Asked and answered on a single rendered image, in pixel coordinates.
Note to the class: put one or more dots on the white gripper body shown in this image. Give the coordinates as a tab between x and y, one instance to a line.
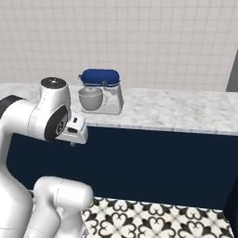
74	134

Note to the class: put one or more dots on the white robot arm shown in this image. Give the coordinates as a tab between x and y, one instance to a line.
18	124

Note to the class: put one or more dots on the grey mixer bowl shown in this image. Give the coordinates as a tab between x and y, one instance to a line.
91	98

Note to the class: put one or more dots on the blue and white stand mixer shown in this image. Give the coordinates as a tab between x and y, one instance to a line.
108	93

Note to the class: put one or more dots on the navy blue counter cabinet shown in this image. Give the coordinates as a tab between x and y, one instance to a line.
139	164

